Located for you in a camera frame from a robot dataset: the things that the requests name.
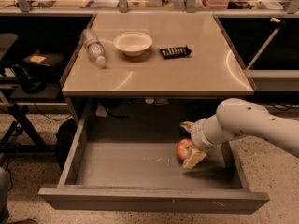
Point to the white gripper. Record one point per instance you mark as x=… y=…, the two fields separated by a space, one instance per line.
x=197 y=135

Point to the red apple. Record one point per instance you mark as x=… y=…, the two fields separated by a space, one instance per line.
x=182 y=148

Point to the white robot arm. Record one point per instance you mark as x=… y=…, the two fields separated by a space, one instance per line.
x=234 y=119

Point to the grey open drawer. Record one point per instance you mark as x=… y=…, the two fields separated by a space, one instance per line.
x=127 y=161

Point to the black snack bag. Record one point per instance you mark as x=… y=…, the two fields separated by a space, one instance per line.
x=175 y=52

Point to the white bowl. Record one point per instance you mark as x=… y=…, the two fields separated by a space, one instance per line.
x=132 y=44

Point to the clear plastic water bottle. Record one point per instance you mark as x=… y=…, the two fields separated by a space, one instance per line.
x=94 y=47

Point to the black box with label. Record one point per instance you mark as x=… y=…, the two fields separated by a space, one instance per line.
x=52 y=60

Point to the black headphones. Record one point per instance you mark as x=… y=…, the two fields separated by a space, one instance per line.
x=28 y=84

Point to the black chair base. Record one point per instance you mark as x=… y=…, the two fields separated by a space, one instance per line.
x=19 y=125

